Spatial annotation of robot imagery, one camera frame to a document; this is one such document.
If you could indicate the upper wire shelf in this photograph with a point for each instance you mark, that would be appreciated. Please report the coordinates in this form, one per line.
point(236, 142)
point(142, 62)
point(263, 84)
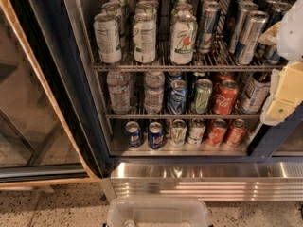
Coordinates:
point(219, 59)

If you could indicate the right pepsi can bottom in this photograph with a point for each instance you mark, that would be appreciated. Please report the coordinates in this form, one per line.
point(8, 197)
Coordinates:
point(155, 135)

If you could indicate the left 7up can bottom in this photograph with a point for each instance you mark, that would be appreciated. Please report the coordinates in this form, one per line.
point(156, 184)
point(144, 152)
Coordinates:
point(178, 133)

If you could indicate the right 7up can bottom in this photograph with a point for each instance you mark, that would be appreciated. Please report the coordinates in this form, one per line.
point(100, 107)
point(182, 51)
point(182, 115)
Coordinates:
point(196, 131)

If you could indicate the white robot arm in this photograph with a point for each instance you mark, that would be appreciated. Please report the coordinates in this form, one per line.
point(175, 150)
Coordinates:
point(290, 34)

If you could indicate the front silver energy can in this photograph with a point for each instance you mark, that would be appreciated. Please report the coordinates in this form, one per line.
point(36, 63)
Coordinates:
point(248, 40)

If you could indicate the coke can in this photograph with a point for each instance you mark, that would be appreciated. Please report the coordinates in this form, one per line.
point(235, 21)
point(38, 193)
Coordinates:
point(235, 133)
point(216, 132)

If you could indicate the red coca cola can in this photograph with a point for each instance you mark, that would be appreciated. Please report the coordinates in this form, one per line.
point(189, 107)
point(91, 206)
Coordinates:
point(225, 96)

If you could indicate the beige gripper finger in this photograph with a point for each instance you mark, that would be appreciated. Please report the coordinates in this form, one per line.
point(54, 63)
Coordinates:
point(269, 37)

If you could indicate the pepsi can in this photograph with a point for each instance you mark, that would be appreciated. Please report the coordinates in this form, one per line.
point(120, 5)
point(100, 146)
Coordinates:
point(155, 135)
point(133, 134)

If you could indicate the blue red bull can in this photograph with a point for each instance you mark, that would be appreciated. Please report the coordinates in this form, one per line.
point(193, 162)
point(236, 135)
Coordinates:
point(270, 55)

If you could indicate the water bottle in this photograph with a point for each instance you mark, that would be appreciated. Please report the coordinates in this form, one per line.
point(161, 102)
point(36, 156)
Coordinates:
point(119, 90)
point(154, 91)

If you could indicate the blue pepsi can middle shelf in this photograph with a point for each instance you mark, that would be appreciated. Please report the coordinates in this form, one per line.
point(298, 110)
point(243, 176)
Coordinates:
point(177, 97)

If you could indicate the left water bottle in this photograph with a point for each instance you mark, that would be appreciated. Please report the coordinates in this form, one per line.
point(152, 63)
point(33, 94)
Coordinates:
point(119, 90)

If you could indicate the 7up can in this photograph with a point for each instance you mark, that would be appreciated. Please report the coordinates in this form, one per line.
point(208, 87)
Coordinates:
point(144, 38)
point(182, 39)
point(107, 38)
point(196, 131)
point(178, 133)

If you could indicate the silver blue energy can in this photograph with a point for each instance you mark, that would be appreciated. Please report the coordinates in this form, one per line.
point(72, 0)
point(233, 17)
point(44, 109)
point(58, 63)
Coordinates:
point(208, 24)

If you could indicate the left coke can bottom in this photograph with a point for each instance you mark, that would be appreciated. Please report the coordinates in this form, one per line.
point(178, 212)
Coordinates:
point(216, 132)

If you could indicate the left pepsi can bottom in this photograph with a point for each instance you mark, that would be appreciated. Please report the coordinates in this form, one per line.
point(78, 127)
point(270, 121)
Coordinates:
point(133, 134)

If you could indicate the clear plastic bin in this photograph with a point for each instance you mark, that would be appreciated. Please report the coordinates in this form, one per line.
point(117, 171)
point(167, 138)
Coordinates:
point(157, 212)

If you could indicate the right coke can bottom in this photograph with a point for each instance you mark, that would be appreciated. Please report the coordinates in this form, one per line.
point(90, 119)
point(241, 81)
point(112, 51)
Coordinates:
point(235, 133)

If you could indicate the green soda can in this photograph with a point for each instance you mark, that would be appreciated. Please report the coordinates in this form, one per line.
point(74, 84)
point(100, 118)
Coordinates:
point(203, 92)

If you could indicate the right water bottle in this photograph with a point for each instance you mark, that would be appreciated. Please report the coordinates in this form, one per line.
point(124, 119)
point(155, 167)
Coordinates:
point(154, 91)

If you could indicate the glass fridge door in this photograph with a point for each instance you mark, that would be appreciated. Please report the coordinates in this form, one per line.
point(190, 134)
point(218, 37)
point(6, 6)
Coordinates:
point(37, 147)

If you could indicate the white blue tall can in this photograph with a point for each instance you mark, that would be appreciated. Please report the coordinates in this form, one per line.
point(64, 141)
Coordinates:
point(257, 89)

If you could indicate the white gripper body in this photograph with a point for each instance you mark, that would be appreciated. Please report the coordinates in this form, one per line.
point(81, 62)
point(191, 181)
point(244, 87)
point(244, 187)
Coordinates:
point(293, 35)

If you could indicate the lower wire shelf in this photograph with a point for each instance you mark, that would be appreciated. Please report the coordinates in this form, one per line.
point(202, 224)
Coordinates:
point(138, 112)

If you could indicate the wire shelf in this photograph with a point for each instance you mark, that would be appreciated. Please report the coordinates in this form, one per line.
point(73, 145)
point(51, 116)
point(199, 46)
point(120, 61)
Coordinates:
point(219, 59)
point(138, 112)

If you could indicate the steel fridge base grille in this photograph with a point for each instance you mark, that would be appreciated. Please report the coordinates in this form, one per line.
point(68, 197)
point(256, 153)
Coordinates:
point(207, 181)

